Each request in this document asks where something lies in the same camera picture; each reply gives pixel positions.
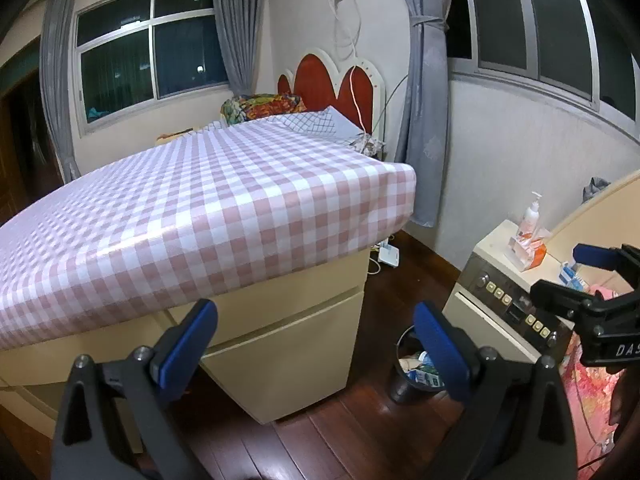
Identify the cream curved board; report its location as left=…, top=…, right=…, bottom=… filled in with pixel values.
left=545, top=170, right=640, bottom=293

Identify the green white bottle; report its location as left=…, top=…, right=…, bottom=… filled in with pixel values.
left=406, top=367, right=445, bottom=391

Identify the red white headboard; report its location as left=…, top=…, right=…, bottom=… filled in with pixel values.
left=277, top=47, right=387, bottom=136

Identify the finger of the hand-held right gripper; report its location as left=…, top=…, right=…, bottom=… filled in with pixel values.
left=572, top=243, right=640, bottom=281
left=530, top=279, right=603, bottom=322

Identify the white grid pattern blanket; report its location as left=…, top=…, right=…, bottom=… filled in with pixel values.
left=270, top=106, right=368, bottom=142

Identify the cream appliance with brown panel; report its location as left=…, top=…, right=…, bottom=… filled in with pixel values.
left=442, top=219, right=581, bottom=366

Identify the grey cloth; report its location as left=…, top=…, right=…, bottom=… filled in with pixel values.
left=582, top=177, right=612, bottom=203

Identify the orange tissue pack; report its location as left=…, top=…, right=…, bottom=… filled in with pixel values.
left=507, top=227, right=551, bottom=272

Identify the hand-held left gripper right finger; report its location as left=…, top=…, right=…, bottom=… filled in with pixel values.
left=414, top=301, right=578, bottom=480

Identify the sliding window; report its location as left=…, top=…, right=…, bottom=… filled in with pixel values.
left=447, top=0, right=640, bottom=121
left=74, top=0, right=231, bottom=136

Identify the black trash bin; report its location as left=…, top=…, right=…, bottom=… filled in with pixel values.
left=390, top=325, right=448, bottom=406

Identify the cream desk cabinet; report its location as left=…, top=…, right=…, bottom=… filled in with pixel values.
left=0, top=252, right=366, bottom=426

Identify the blue white small carton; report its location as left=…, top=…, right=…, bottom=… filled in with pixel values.
left=559, top=261, right=588, bottom=291

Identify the floral bed sheet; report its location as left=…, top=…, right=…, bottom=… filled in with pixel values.
left=350, top=132, right=385, bottom=158

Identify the pink floral cloth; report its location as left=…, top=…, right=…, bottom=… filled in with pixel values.
left=560, top=285, right=640, bottom=480

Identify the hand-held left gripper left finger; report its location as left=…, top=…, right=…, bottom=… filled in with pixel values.
left=52, top=299, right=219, bottom=480

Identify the tied grey curtain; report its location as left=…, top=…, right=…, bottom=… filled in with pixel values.
left=389, top=0, right=451, bottom=228

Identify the pump bottle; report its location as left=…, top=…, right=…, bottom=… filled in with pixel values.
left=516, top=191, right=545, bottom=238

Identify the pink checkered tablecloth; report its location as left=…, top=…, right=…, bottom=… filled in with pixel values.
left=0, top=121, right=417, bottom=352

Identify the white charger cable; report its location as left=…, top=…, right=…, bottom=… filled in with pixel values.
left=332, top=0, right=376, bottom=136

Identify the wooden door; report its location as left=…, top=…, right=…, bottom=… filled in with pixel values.
left=0, top=67, right=56, bottom=211

